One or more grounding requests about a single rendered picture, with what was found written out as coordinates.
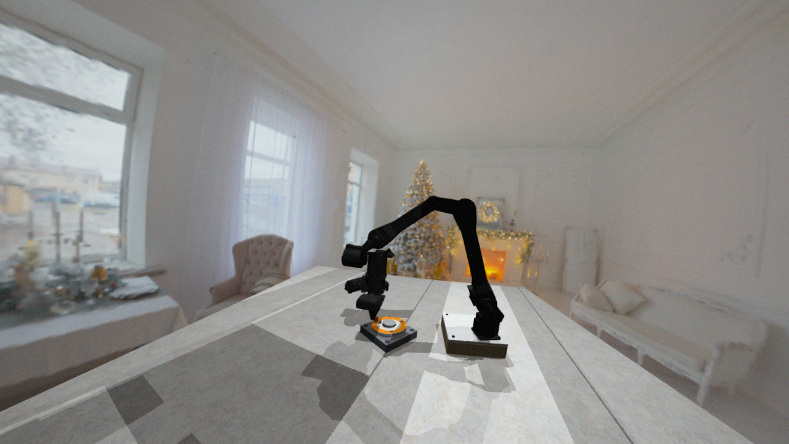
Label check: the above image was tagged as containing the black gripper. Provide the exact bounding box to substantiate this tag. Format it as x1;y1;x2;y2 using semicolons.
356;270;389;320

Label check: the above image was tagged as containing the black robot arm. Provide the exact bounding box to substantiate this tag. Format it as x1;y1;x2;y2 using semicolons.
341;195;504;341

